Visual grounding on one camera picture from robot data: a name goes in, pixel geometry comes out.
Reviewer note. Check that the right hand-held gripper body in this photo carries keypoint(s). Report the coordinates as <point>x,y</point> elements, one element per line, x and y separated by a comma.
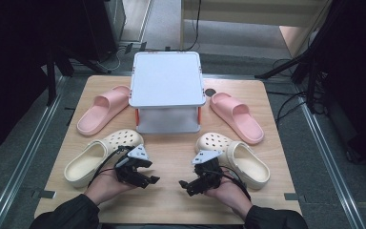
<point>211,171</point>

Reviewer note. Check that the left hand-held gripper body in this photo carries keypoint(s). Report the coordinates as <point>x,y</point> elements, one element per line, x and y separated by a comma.
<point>138,153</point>

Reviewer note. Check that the cream clog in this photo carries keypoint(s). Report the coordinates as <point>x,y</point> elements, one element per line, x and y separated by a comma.
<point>251,168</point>
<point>82,165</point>

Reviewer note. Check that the pink slipper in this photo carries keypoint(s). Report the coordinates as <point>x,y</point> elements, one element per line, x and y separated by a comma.
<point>98,114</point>
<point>238,117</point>

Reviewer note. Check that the white two-tier shoe rack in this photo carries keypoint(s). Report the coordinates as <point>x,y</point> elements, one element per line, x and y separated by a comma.
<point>166,79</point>

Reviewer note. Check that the person's right hand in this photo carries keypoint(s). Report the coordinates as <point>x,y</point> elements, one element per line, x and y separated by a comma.
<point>233,195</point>

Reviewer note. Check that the person's left hand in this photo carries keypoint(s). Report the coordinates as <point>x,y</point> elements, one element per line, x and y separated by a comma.
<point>105,189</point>

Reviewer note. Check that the dark round table grommet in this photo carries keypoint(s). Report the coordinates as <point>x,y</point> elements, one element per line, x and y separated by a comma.
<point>210,92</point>

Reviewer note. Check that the black floor plug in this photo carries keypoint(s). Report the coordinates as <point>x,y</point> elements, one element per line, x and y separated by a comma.
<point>143,46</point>
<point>128,48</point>

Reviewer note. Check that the black metal stand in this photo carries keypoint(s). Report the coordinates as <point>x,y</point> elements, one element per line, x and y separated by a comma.
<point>51,82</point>

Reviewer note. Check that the black tripod stand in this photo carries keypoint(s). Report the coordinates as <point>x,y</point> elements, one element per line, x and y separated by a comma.
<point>286,65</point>

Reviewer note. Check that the grey cabinet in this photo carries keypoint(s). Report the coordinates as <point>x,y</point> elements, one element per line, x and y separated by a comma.
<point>117,19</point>

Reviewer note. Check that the beige wooden partition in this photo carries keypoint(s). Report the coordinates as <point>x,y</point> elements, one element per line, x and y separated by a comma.
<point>251,12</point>

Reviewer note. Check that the black curtain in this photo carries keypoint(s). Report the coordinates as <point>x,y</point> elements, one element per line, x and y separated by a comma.
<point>362,63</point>
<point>12,47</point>

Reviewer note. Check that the grey table bracket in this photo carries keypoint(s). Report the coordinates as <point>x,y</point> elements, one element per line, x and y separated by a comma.
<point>294,197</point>
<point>44,194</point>

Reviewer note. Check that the metal floor rail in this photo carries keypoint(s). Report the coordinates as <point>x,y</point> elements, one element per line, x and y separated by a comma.
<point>28,152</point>
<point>330,165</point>

